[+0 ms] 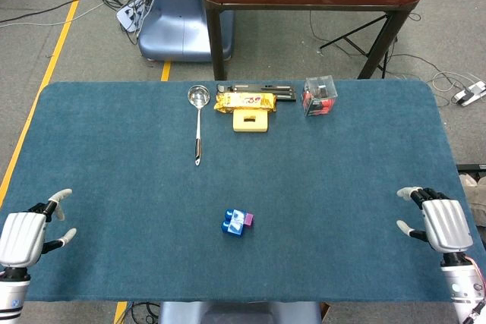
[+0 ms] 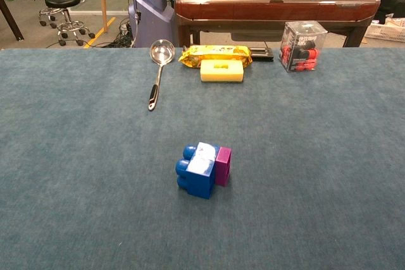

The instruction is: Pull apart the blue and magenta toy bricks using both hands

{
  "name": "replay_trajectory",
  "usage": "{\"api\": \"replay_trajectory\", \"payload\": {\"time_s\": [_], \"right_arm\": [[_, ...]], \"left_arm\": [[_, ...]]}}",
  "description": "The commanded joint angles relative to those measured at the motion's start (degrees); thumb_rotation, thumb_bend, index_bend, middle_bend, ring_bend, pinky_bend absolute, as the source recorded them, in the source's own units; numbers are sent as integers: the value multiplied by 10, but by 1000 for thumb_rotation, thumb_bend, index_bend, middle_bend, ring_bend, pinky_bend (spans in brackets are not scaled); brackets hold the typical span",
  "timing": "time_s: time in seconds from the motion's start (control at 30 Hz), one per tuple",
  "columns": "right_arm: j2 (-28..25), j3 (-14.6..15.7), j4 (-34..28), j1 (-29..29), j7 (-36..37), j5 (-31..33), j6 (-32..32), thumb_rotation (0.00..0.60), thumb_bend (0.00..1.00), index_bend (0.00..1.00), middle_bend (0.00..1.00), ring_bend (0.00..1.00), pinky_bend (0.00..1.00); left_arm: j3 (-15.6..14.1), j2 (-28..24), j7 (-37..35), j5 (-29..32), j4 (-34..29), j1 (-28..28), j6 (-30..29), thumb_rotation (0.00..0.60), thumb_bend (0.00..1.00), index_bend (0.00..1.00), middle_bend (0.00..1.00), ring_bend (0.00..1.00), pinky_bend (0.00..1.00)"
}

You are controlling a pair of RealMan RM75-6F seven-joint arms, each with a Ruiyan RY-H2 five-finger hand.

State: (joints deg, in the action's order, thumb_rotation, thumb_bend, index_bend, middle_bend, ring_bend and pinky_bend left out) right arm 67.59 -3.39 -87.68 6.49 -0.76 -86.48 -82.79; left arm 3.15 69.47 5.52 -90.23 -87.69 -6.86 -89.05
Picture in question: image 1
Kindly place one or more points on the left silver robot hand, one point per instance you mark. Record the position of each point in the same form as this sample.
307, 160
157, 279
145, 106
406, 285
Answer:
21, 236

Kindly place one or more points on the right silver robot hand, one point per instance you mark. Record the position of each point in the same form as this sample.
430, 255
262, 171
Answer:
446, 225

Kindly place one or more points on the purple toy block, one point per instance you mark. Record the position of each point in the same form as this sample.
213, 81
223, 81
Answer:
249, 219

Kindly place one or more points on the blue toy block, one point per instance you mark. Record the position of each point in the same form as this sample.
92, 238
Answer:
232, 223

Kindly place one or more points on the beige bag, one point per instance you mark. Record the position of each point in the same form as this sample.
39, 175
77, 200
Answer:
476, 191

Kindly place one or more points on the flat black bar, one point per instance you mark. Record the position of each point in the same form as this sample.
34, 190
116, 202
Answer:
471, 167

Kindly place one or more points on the blue table mat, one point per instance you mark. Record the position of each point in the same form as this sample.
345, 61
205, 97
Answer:
114, 149

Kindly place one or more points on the clear box with red contents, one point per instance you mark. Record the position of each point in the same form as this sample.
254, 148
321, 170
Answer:
319, 96

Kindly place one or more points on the pale yellow plastic block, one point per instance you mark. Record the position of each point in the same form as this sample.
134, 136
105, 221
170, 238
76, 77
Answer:
250, 123

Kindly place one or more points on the blue-grey robot torso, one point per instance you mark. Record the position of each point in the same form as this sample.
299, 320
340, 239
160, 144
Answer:
239, 312

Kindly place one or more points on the stainless steel ladle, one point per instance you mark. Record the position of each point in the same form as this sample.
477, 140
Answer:
199, 96

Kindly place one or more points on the flat black case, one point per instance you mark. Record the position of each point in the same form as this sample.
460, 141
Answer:
258, 87

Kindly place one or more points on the yellow snack package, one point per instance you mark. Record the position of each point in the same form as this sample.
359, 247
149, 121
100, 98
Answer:
243, 102

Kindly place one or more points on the white power strip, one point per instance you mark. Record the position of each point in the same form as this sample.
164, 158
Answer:
127, 16

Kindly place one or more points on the blue-grey machine base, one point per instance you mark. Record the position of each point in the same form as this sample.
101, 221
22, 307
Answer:
171, 28

